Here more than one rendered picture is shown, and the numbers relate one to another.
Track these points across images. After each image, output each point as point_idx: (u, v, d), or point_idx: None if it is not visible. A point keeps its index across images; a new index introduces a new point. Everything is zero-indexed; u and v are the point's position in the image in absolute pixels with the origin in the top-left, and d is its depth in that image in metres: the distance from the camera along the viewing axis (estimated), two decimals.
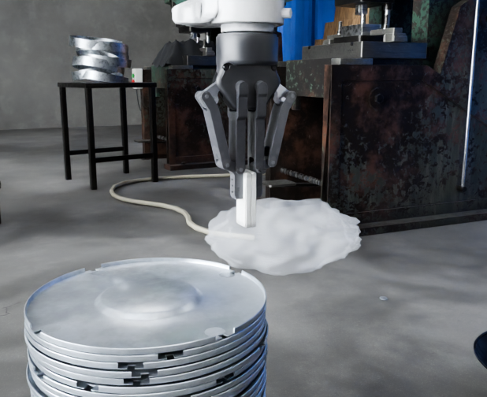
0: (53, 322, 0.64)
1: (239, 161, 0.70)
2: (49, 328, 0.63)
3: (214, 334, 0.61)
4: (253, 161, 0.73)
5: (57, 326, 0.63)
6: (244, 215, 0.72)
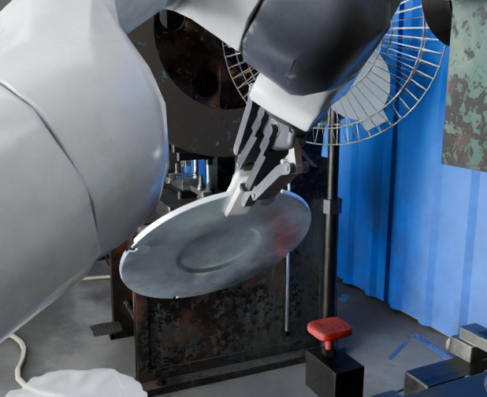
0: (187, 289, 0.92)
1: None
2: (179, 292, 0.92)
3: (137, 250, 0.76)
4: (244, 161, 0.70)
5: (180, 290, 0.91)
6: (248, 208, 0.74)
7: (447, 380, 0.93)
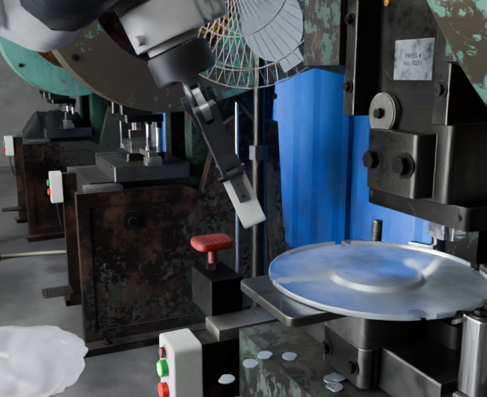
0: (355, 249, 0.89)
1: (217, 166, 0.72)
2: (347, 247, 0.90)
3: (280, 279, 0.76)
4: None
5: (347, 249, 0.89)
6: (239, 214, 0.73)
7: None
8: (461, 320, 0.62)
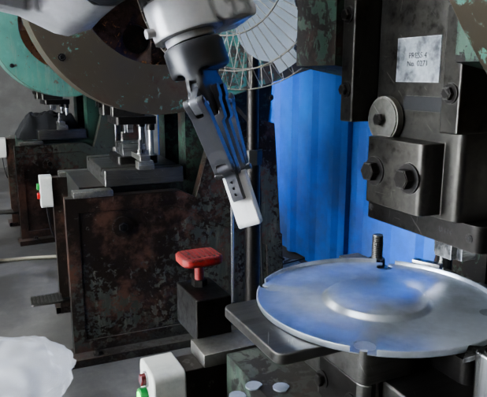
0: (283, 285, 0.74)
1: None
2: (274, 287, 0.73)
3: (360, 347, 0.57)
4: None
5: (280, 288, 0.73)
6: (239, 214, 0.74)
7: None
8: (473, 358, 0.54)
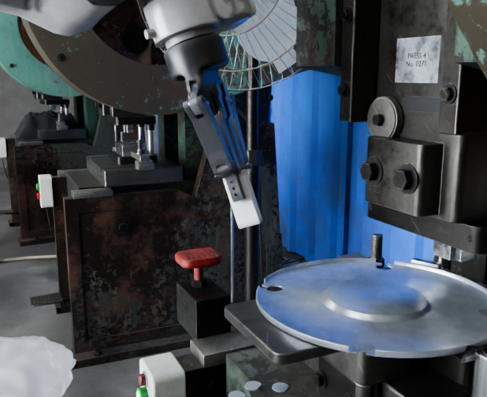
0: (352, 340, 0.59)
1: None
2: (362, 346, 0.57)
3: None
4: None
5: (364, 343, 0.58)
6: (239, 214, 0.74)
7: None
8: (472, 358, 0.54)
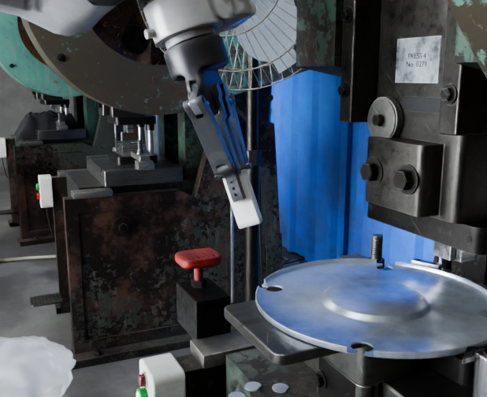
0: (481, 317, 0.64)
1: None
2: None
3: None
4: None
5: (481, 313, 0.66)
6: (239, 214, 0.74)
7: None
8: (473, 358, 0.54)
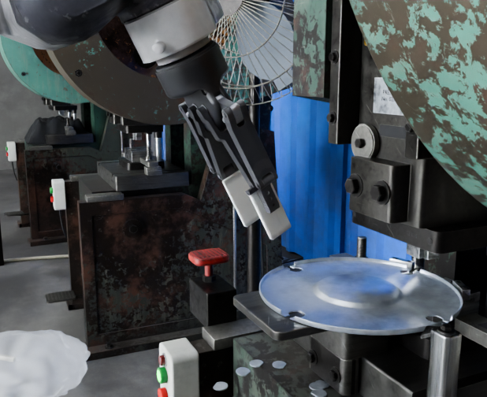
0: (410, 275, 0.91)
1: (217, 169, 0.71)
2: None
3: None
4: None
5: None
6: (240, 215, 0.73)
7: None
8: (429, 335, 0.69)
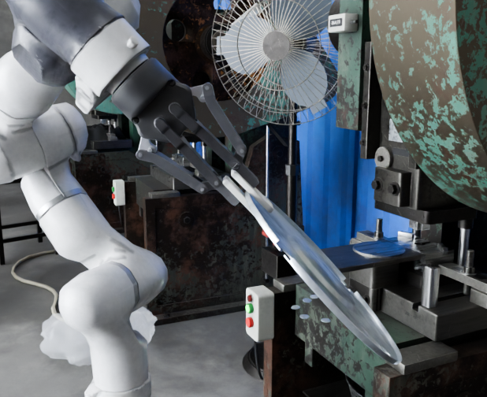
0: (379, 346, 0.68)
1: (210, 178, 0.71)
2: None
3: None
4: (231, 159, 0.72)
5: None
6: (251, 213, 0.72)
7: None
8: (419, 267, 1.24)
